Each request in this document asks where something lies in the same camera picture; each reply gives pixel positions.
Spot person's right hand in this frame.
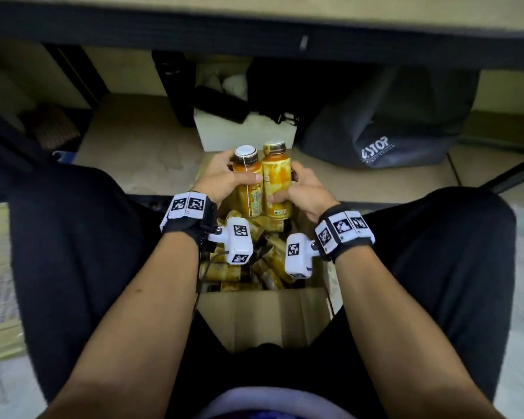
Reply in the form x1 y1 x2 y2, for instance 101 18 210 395
267 161 341 224

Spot person's left hand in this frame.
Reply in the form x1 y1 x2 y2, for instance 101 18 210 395
192 148 264 207

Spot yellow bottle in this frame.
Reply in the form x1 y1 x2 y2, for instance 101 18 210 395
231 145 265 219
261 141 294 221

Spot yellow bottles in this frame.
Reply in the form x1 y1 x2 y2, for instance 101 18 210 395
199 209 328 293

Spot wooden shelf with black frame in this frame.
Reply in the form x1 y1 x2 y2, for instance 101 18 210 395
0 0 524 210

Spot cardboard box of coffee bottles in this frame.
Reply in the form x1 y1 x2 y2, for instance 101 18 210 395
0 203 27 363

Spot person's left forearm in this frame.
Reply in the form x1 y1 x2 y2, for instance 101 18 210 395
39 233 201 419

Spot person's right forearm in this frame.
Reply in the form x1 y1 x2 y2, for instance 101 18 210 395
334 244 503 419

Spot person's right leg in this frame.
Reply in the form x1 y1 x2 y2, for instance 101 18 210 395
288 186 518 419

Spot person's leg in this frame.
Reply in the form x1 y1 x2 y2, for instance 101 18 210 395
8 163 228 419
288 186 518 419

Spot person's left leg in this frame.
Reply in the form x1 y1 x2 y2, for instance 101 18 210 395
8 163 228 419

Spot white box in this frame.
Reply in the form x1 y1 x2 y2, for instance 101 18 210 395
193 61 298 152

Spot black pouch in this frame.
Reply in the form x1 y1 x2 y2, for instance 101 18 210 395
194 84 250 125

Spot white round object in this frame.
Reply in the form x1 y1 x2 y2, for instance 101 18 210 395
222 73 249 101

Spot black flask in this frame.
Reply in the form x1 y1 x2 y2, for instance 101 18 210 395
151 49 197 128

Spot black printed bag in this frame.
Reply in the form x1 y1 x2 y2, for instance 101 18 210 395
296 67 481 169

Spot striped brown cloth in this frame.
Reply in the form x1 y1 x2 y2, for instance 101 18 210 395
24 104 82 151

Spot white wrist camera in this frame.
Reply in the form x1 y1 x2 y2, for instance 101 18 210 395
284 233 322 280
208 216 255 266

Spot black strap bag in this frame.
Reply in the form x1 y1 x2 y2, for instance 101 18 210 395
246 56 376 127

